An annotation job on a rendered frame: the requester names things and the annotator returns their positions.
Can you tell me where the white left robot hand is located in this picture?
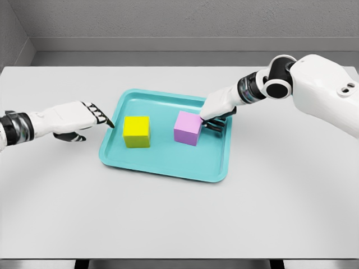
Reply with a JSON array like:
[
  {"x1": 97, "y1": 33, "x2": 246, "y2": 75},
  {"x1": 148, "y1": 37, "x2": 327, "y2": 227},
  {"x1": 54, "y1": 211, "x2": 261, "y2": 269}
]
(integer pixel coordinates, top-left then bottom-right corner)
[{"x1": 44, "y1": 101, "x2": 116, "y2": 143}]

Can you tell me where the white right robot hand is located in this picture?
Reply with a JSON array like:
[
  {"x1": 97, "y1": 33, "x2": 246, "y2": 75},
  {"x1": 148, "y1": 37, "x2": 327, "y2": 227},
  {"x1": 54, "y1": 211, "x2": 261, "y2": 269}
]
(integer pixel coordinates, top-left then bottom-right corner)
[{"x1": 199, "y1": 90, "x2": 238, "y2": 133}]

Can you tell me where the pink cube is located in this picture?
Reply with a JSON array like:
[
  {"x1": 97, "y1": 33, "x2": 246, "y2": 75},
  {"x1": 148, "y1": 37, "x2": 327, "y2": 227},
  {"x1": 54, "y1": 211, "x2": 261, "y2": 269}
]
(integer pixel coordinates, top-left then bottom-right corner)
[{"x1": 173, "y1": 110, "x2": 204, "y2": 147}]

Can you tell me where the yellow cube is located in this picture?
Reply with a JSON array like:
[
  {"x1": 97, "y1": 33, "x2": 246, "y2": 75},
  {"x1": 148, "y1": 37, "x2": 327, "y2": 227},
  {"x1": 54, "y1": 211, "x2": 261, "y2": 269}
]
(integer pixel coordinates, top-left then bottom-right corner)
[{"x1": 123, "y1": 115, "x2": 151, "y2": 149}]

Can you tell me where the teal plastic tray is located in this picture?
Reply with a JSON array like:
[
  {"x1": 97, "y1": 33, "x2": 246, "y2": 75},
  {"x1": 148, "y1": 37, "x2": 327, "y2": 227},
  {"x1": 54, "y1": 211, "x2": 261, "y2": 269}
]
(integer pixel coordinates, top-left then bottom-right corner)
[{"x1": 98, "y1": 88, "x2": 234, "y2": 184}]

